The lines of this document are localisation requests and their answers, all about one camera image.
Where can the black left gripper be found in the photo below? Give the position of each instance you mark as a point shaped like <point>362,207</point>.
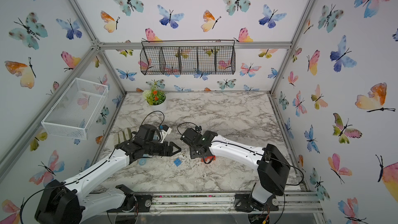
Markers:
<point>165,151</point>

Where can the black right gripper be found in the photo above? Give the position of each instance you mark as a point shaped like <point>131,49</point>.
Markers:
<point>192,154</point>

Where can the small blue lego brick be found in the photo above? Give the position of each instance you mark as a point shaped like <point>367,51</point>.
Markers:
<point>177,162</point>

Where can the red long lego brick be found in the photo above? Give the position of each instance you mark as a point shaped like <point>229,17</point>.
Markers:
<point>208,160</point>

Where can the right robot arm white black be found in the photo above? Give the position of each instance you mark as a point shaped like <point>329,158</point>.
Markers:
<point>272,167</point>

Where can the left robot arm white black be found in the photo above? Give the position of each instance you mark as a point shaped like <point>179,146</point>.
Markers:
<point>71,202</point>

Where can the light blue plastic plate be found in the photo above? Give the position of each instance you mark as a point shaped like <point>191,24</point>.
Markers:
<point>142,161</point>

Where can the beige green work glove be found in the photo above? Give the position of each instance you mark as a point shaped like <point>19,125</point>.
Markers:
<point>122,136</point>

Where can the white pot artificial plant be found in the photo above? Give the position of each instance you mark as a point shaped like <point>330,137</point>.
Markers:
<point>156,99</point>

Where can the black wire wall basket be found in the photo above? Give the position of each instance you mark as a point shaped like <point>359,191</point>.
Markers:
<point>188,57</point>

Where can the white mesh wall basket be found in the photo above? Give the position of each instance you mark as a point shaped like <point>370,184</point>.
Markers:
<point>74,112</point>

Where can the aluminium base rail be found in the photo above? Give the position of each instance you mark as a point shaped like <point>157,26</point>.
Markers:
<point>172,203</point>

